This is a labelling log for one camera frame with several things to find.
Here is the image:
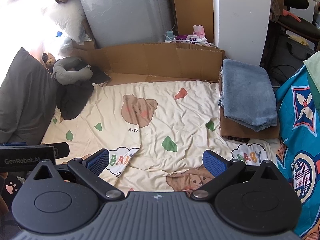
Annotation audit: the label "light blue denim pants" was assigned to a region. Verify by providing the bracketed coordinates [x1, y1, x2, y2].
[219, 59, 278, 132]

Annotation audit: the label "folded brown garment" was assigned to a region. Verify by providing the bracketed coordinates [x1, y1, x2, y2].
[219, 65, 281, 140]

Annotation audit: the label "dark grey pillow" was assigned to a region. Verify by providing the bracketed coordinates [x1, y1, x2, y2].
[1, 47, 57, 145]

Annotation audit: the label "black garment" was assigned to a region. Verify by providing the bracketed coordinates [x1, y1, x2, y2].
[56, 66, 111, 120]

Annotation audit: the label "cream cartoon bear bedsheet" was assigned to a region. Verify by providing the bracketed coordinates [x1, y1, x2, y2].
[42, 81, 280, 193]

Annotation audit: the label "teal patterned blanket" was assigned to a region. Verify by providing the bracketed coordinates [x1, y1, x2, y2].
[275, 66, 319, 239]

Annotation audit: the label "grey neck pillow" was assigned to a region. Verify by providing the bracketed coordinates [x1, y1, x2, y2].
[51, 56, 93, 86]

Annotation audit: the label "small plush toy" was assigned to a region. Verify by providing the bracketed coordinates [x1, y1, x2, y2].
[42, 53, 56, 72]

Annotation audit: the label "brown cardboard sheet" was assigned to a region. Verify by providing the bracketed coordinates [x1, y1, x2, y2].
[72, 43, 225, 86]

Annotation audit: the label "pink white bottle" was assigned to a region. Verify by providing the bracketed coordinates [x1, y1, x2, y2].
[191, 25, 208, 46]

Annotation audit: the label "white quilt bundle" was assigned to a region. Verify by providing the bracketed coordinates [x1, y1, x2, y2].
[44, 0, 92, 45]

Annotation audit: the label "tall cardboard piece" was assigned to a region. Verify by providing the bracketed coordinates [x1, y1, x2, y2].
[174, 0, 214, 42]

